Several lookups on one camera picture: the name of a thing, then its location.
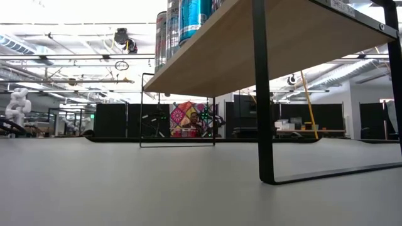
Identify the colourful patchwork panel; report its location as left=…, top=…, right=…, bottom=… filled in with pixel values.
left=169, top=100, right=214, bottom=138

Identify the Celsius arctic vibe can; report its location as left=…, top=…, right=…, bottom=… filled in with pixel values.
left=166, top=0, right=182, bottom=60

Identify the black wheel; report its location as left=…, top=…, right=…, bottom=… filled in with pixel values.
left=0, top=116, right=26, bottom=137

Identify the black aluminium table frame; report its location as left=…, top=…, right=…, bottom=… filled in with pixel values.
left=84, top=128, right=401, bottom=144

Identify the silver ventilation duct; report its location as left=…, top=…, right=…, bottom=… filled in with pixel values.
left=326, top=58, right=390, bottom=87

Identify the black partition panel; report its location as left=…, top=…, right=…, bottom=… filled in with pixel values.
left=127, top=103, right=171, bottom=139
left=359, top=102, right=399, bottom=141
left=94, top=103, right=128, bottom=138
left=278, top=103, right=345, bottom=131

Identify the white box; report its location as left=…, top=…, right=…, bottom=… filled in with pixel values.
left=274, top=119, right=296, bottom=132

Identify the wooden shelf with black frame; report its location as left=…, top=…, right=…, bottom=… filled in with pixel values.
left=139, top=0, right=402, bottom=186

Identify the yellow extension cable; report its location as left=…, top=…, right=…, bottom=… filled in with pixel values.
left=300, top=69, right=320, bottom=140

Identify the black overhead camera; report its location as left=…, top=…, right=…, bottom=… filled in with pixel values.
left=113, top=27, right=138, bottom=55

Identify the black cabinet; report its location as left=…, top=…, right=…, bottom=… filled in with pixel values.
left=232, top=94, right=257, bottom=139

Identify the white shelf label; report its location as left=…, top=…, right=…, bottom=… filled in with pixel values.
left=331, top=0, right=357, bottom=17

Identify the wooden desk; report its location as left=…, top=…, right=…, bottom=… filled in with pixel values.
left=278, top=128, right=346, bottom=139

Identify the person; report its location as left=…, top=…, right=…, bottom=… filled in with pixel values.
left=185, top=112, right=204, bottom=137

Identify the Celsius peach vibe can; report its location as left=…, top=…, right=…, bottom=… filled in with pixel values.
left=155, top=11, right=169, bottom=73

